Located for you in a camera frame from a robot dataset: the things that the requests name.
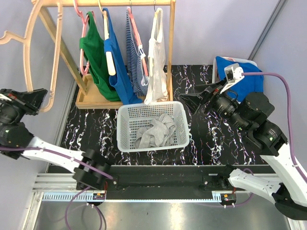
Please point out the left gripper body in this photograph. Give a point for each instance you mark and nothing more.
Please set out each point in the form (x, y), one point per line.
(5, 97)

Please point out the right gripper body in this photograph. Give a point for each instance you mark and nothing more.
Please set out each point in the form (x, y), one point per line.
(215, 97)

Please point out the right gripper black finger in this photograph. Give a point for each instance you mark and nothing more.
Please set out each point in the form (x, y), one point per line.
(194, 101)
(208, 88)

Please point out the grey tank top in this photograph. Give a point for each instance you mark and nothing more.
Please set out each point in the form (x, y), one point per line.
(160, 133)

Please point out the beige wooden hanger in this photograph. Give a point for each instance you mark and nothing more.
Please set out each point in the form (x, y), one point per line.
(26, 41)

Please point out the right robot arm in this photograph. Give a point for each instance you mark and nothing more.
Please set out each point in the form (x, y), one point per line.
(250, 118)

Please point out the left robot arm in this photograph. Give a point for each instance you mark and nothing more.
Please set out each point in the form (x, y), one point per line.
(89, 168)

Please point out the pink striped-top hanger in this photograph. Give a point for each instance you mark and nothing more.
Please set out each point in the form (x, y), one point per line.
(138, 41)

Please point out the blue white striped tank top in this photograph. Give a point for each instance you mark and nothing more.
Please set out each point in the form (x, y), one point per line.
(134, 64)

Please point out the green tank top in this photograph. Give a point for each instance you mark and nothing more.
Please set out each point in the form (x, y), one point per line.
(93, 46)

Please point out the cream wooden hanger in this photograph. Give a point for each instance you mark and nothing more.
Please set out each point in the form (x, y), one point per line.
(109, 57)

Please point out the white right bin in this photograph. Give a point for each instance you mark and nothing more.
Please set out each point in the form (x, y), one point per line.
(215, 76)

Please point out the blue cloth in bin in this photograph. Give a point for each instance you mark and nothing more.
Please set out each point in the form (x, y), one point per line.
(249, 84)

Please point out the wooden clothes rack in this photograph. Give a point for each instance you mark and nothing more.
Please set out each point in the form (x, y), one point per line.
(88, 96)

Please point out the white perforated plastic basket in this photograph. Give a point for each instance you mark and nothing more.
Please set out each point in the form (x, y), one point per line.
(135, 116)

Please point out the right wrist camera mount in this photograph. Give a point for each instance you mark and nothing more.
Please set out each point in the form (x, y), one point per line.
(233, 75)

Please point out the aluminium rail frame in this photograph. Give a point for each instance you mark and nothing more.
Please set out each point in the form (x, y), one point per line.
(225, 211)

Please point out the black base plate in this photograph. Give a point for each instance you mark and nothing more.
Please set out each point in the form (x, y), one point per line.
(163, 183)

